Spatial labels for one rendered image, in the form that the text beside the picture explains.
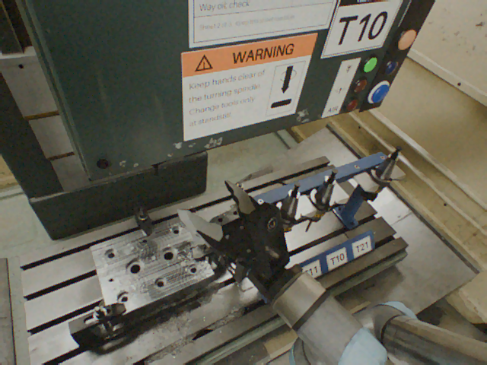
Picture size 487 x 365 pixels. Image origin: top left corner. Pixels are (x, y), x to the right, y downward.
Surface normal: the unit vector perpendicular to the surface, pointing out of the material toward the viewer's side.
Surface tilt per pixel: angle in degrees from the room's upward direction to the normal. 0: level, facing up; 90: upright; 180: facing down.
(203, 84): 90
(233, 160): 0
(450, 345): 60
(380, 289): 24
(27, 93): 91
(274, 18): 90
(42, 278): 0
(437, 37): 90
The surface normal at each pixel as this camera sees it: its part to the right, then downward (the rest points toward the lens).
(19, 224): 0.11, -0.65
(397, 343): -0.94, -0.24
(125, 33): 0.46, 0.70
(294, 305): -0.41, -0.14
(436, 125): -0.88, 0.29
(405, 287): -0.26, -0.48
